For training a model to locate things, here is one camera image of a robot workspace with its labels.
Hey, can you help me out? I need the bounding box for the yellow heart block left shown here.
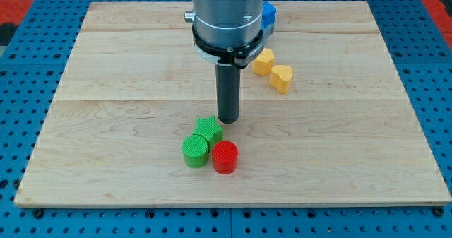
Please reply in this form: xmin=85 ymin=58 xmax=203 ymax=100
xmin=251 ymin=48 xmax=275 ymax=76

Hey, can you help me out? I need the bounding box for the yellow heart block right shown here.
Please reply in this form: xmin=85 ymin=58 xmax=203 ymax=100
xmin=270 ymin=65 xmax=293 ymax=94

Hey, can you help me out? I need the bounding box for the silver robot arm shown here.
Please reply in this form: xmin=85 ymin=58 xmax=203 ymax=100
xmin=184 ymin=0 xmax=275 ymax=69

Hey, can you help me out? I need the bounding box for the blue block behind arm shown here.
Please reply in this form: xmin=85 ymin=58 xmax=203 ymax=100
xmin=261 ymin=1 xmax=277 ymax=30

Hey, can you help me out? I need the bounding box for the yellow heart block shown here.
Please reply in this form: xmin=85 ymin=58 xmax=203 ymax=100
xmin=270 ymin=65 xmax=293 ymax=94
xmin=251 ymin=48 xmax=275 ymax=76

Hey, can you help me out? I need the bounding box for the wooden board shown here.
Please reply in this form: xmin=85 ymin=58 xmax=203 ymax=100
xmin=15 ymin=1 xmax=451 ymax=208

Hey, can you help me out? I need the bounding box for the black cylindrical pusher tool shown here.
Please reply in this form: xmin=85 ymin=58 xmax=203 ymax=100
xmin=215 ymin=64 xmax=240 ymax=124

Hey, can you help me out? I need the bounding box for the green star block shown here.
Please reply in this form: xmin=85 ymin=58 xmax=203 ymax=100
xmin=193 ymin=116 xmax=223 ymax=153

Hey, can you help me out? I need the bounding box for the red cylinder block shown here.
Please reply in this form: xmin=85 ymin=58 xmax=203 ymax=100
xmin=212 ymin=141 xmax=239 ymax=174

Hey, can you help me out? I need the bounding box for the green cylinder block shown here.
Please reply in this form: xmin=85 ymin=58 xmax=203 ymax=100
xmin=182 ymin=135 xmax=208 ymax=168

